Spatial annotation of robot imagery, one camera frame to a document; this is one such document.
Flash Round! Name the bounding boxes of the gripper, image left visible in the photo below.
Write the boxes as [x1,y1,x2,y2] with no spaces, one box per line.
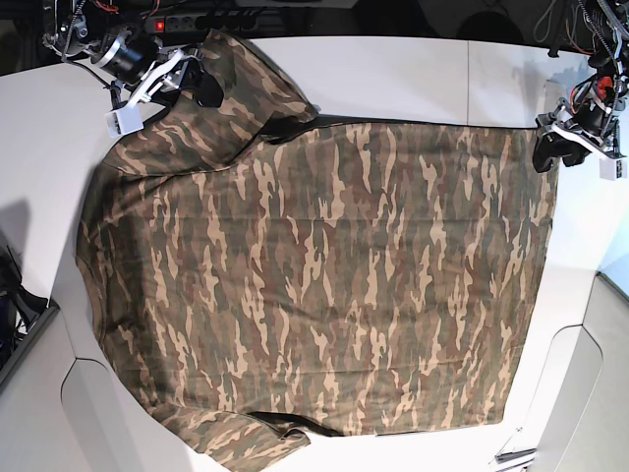
[128,47,224,107]

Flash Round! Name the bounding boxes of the white wrist camera, image right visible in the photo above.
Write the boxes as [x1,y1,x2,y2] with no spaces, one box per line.
[599,156,628,181]

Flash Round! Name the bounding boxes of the black power strip red switch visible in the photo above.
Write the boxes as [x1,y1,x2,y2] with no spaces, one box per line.
[143,14,257,34]

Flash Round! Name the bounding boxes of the white wrist camera, image left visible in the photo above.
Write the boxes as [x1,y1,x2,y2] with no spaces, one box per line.
[105,106,143,138]

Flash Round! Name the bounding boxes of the black equipment at left edge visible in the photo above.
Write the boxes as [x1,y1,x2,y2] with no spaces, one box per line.
[1,246,48,352]

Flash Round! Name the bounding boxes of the white wrist camera, image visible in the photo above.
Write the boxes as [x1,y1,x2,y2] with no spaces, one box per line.
[599,156,628,181]
[105,106,143,138]

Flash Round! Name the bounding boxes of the camouflage T-shirt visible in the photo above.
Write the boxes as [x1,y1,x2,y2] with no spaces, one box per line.
[76,32,558,471]

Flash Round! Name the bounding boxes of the metal bracket bottom right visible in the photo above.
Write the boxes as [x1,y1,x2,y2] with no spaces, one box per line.
[490,427,537,471]

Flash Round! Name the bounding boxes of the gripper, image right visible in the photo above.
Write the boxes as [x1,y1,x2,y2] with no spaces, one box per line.
[533,98,622,173]

